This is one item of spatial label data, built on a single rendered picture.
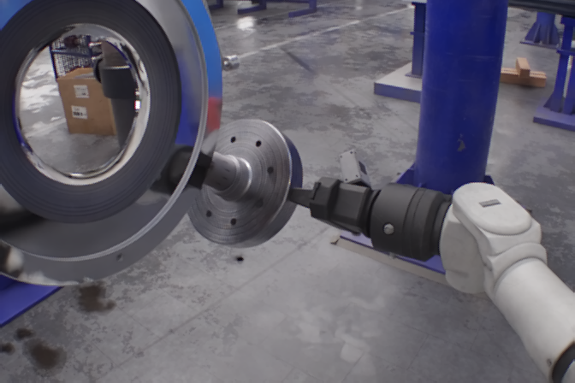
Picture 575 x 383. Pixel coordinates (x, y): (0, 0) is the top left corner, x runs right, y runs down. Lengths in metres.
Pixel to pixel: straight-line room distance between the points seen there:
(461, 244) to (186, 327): 1.33
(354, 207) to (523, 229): 0.21
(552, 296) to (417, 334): 1.27
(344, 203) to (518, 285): 0.24
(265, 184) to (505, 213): 0.34
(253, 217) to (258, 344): 1.02
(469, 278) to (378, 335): 1.13
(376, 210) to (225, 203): 0.25
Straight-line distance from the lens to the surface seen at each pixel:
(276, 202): 0.64
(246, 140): 0.70
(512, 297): 0.45
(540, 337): 0.42
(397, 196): 0.54
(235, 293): 1.82
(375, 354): 1.60
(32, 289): 2.09
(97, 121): 3.54
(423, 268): 1.93
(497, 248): 0.46
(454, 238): 0.52
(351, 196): 0.56
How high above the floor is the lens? 1.23
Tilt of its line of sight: 27 degrees down
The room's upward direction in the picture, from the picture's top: 2 degrees counter-clockwise
